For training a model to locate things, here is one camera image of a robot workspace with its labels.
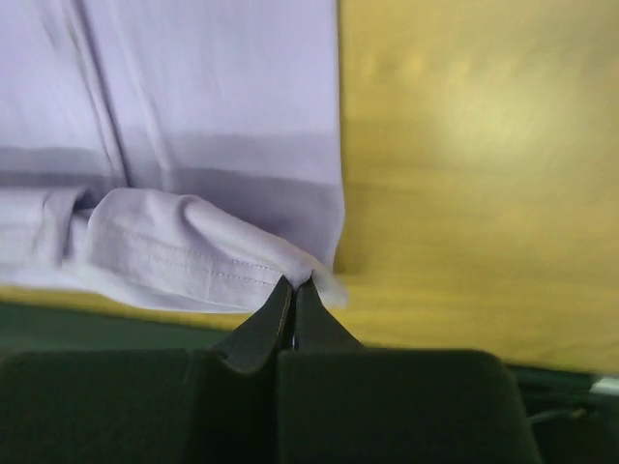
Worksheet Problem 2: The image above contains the aluminium frame rail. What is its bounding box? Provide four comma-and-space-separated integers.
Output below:
590, 376, 619, 396

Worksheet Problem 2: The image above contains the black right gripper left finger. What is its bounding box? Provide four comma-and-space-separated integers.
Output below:
1, 279, 293, 463

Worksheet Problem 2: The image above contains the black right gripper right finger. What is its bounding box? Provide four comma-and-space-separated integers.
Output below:
278, 283, 541, 463

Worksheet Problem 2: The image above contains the lavender t-shirt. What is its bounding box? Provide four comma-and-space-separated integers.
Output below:
1, 1, 347, 313

